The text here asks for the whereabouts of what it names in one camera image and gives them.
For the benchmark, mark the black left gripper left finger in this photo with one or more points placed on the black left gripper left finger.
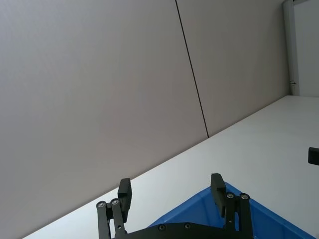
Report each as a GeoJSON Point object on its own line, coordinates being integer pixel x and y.
{"type": "Point", "coordinates": [123, 199]}

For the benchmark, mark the small black box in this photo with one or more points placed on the small black box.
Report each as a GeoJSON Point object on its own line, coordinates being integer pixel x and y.
{"type": "Point", "coordinates": [314, 155]}

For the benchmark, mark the blue plastic bin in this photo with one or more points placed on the blue plastic bin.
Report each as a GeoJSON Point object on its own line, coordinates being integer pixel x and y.
{"type": "Point", "coordinates": [185, 211]}

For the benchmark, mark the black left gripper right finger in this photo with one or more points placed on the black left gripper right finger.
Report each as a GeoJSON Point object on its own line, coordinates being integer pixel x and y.
{"type": "Point", "coordinates": [217, 196]}

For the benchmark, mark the white door frame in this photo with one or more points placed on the white door frame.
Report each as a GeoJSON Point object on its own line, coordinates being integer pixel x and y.
{"type": "Point", "coordinates": [290, 49]}

